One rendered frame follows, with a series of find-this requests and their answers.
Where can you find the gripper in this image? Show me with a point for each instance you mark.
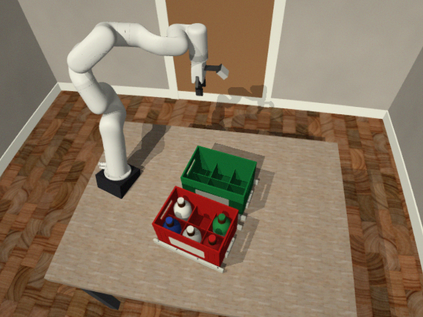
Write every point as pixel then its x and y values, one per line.
pixel 198 74

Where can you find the red plastic bottle crate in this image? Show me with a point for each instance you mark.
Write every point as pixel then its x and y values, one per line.
pixel 204 211

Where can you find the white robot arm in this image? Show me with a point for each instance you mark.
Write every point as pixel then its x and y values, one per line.
pixel 180 38

